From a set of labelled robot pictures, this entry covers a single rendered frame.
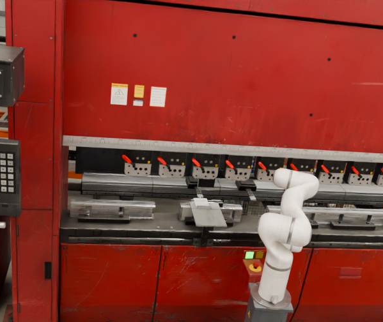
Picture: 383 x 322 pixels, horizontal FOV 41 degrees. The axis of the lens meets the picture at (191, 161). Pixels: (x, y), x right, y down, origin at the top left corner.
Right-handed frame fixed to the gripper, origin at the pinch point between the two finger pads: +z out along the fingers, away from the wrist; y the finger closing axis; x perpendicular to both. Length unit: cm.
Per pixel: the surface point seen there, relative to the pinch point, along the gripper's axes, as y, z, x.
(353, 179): -39, -44, 56
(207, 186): -44, -32, -35
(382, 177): -40, -45, 77
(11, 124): -27, -76, -145
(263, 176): -41, -43, -3
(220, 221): -21.1, -23.4, -30.6
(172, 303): -24, 44, -50
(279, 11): -48, -139, -12
